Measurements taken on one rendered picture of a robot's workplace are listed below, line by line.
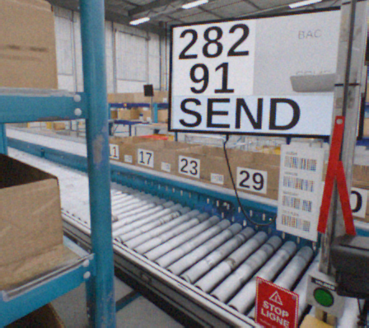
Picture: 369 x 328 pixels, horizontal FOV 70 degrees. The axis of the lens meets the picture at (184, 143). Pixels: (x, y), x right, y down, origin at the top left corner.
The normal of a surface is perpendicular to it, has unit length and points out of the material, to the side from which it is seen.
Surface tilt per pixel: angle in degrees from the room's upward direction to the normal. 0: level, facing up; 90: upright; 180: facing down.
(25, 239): 91
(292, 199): 90
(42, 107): 90
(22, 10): 90
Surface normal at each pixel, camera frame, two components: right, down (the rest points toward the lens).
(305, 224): -0.65, 0.11
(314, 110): -0.36, 0.07
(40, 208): 0.76, 0.11
